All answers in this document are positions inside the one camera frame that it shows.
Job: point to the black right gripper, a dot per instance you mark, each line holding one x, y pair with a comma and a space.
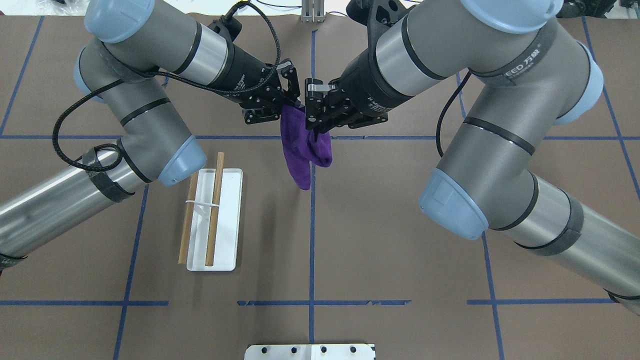
363, 81

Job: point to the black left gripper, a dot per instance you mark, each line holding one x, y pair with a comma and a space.
246, 72

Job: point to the purple towel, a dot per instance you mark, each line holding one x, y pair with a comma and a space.
302, 147

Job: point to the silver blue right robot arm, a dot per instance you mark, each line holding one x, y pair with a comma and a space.
535, 76

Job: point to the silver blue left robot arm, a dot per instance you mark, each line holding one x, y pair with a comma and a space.
134, 42

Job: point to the white wooden towel rack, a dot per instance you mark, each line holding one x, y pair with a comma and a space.
211, 223

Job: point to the aluminium frame post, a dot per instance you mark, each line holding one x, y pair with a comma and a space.
313, 11

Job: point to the white pedestal column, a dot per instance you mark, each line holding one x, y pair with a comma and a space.
323, 351

